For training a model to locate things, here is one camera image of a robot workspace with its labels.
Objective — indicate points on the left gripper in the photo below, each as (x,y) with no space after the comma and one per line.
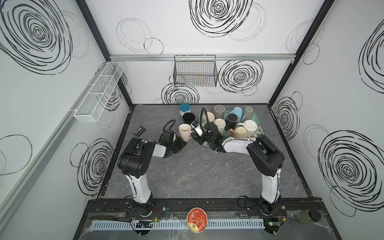
(179,145)

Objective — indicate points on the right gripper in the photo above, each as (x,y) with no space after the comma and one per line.
(202,138)

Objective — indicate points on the green floral tray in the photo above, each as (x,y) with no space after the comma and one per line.
(254,118)

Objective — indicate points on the cream white mug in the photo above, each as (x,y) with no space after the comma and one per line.
(221,124)

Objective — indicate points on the pink mug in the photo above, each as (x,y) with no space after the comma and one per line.
(185,132)

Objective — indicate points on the black and white mug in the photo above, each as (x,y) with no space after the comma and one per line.
(188,118)

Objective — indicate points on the orange peach mug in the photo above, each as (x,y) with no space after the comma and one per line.
(238,133)

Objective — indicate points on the white speckled mug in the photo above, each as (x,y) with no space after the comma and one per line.
(250,126)

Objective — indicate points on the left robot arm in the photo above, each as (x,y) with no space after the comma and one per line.
(135,161)

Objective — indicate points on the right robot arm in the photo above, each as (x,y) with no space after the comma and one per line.
(267,158)

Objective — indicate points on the beige mug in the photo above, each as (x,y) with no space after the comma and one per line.
(209,117)

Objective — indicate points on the light blue mug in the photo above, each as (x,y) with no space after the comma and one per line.
(238,112)

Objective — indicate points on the teal and white mug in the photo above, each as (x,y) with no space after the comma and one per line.
(184,108)

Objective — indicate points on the small black device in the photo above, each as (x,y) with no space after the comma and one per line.
(139,131)

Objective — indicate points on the black lid jar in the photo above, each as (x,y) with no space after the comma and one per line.
(310,216)

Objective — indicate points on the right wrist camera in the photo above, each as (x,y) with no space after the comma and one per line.
(197,128)

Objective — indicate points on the black wire basket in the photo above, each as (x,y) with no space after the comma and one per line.
(195,71)

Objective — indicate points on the white wire shelf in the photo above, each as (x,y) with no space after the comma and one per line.
(97,97)

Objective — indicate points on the white slotted cable duct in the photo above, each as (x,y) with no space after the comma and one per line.
(218,224)

